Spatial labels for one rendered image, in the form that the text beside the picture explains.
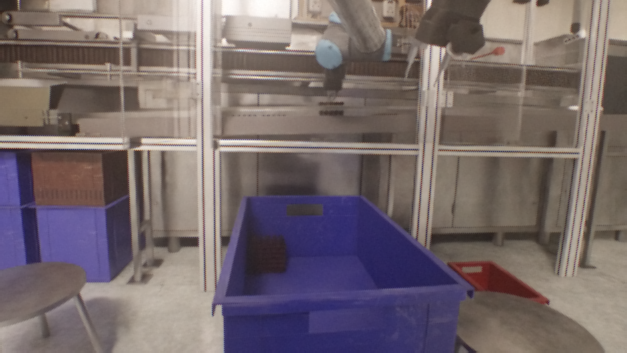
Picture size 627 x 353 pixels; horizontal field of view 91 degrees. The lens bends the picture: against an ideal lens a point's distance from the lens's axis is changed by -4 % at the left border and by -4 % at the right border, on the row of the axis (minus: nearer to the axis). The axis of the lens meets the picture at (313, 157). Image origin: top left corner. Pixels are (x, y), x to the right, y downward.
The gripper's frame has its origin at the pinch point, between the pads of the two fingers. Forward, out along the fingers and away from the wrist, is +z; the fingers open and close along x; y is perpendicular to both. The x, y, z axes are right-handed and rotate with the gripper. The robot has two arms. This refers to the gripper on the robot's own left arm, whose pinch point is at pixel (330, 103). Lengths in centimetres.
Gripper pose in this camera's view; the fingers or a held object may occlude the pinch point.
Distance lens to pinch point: 134.6
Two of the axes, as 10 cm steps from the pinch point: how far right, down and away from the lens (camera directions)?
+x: -9.9, 0.2, -1.2
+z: -0.8, 6.1, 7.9
